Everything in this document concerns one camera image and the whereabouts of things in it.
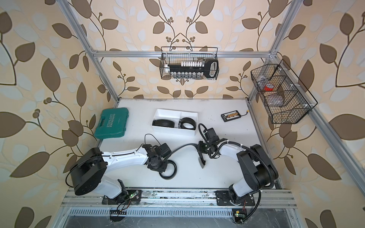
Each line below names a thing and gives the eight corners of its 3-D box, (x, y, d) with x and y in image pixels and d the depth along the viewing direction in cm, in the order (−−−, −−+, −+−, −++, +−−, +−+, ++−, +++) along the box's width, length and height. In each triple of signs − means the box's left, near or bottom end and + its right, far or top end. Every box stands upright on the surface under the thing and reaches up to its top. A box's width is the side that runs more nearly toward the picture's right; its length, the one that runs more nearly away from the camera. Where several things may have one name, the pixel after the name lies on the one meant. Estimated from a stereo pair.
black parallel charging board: (224, 122, 109) (225, 120, 107) (221, 116, 113) (221, 114, 111) (249, 115, 113) (250, 113, 111) (245, 109, 117) (246, 107, 115)
